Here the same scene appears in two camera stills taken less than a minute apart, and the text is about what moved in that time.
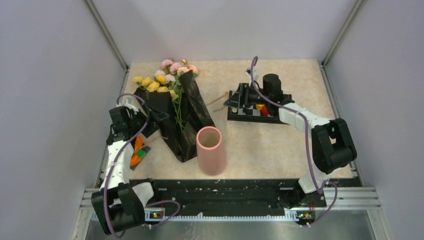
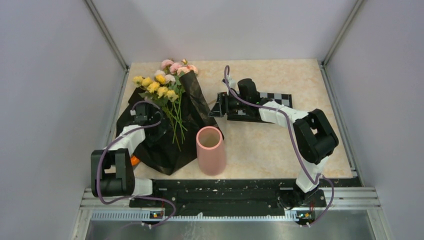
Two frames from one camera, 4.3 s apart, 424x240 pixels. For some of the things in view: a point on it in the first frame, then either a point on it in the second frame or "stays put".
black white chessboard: (252, 113) stays put
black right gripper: (242, 98) to (222, 106)
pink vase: (211, 156) stays put
